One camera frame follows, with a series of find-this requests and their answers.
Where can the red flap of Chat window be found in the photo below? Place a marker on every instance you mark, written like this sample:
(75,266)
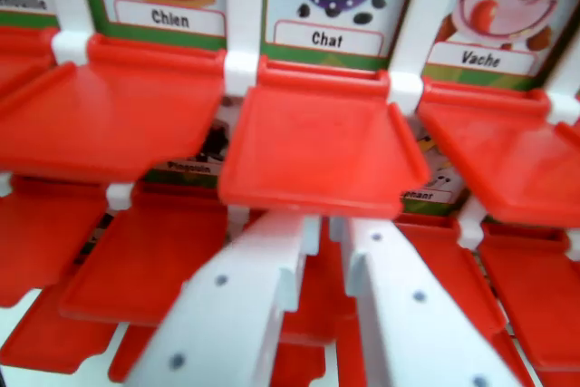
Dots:
(317,147)

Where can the red flap of Pingouin window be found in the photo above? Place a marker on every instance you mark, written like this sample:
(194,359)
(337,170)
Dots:
(145,260)

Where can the red flap of Vache window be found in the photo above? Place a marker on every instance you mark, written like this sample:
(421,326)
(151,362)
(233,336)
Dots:
(512,160)

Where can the red flap of Chien window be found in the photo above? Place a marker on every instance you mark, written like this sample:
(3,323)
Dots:
(113,115)

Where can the red and white game board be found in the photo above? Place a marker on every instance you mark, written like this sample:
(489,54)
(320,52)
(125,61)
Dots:
(149,260)

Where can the Vache picture card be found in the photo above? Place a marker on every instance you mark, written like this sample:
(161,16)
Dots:
(498,20)

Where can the Chat picture card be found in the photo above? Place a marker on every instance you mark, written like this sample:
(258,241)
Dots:
(335,6)

